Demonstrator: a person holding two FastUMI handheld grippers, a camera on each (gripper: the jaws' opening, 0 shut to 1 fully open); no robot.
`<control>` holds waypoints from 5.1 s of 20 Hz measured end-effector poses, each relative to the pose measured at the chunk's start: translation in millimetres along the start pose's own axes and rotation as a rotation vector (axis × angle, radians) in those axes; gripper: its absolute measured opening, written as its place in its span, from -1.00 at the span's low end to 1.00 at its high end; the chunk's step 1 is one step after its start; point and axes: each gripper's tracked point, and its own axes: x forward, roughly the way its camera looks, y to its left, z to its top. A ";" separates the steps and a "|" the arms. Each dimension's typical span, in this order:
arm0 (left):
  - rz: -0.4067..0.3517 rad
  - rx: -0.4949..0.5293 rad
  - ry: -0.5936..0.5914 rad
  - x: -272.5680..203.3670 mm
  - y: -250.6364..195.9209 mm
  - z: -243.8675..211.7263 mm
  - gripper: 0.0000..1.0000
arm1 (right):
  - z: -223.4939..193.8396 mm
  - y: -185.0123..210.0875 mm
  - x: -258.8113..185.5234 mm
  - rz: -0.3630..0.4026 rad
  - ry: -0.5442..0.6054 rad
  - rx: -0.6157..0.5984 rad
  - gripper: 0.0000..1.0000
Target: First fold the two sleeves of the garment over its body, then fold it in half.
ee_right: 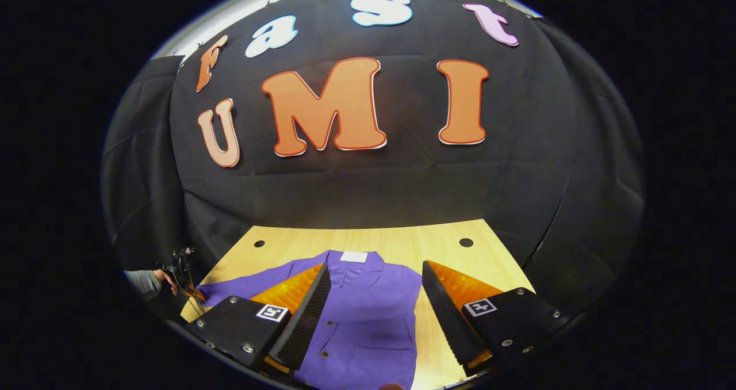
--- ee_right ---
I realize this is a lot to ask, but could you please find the purple button shirt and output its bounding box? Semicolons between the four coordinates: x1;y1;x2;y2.
195;250;423;390

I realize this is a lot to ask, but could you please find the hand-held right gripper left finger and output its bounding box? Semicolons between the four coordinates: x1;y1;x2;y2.
184;262;332;374

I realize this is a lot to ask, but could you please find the black backdrop cloth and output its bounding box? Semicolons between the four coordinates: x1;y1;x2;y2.
101;0;645;316

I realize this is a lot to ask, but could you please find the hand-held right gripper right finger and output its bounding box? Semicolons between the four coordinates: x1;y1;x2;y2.
421;261;576;374

